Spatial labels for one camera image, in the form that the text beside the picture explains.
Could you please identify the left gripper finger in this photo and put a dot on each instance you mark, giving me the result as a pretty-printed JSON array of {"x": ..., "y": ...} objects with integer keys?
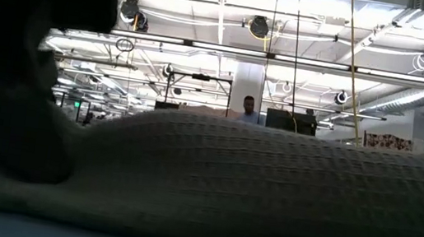
[{"x": 17, "y": 141}]

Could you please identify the red floral patterned fabric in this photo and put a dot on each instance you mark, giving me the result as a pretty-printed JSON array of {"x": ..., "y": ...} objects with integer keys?
[{"x": 387, "y": 142}]

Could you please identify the silver ventilation duct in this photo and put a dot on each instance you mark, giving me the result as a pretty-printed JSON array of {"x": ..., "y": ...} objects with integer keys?
[{"x": 414, "y": 99}]

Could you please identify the grey-brown waffle towel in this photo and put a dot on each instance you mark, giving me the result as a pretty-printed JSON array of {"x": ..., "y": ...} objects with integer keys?
[{"x": 253, "y": 182}]

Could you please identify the long ceiling light bar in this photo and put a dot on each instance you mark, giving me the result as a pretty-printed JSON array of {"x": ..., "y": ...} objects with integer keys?
[{"x": 311, "y": 62}]

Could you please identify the small black ceiling reel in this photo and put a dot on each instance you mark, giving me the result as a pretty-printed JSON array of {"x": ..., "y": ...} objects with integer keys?
[{"x": 167, "y": 70}]

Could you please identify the person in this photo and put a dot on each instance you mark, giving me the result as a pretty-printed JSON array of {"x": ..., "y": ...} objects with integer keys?
[
  {"x": 310, "y": 112},
  {"x": 250, "y": 113}
]

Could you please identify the white structural column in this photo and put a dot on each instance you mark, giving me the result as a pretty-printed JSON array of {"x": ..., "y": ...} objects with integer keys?
[{"x": 248, "y": 82}]

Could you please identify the black metal frame stand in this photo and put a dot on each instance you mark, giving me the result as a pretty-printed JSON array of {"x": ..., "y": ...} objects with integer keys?
[{"x": 201, "y": 77}]

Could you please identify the black metal rack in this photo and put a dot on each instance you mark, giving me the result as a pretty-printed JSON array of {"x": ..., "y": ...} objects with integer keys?
[{"x": 79, "y": 110}]

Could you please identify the black monitor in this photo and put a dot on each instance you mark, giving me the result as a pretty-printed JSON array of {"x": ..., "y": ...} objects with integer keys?
[{"x": 290, "y": 122}]

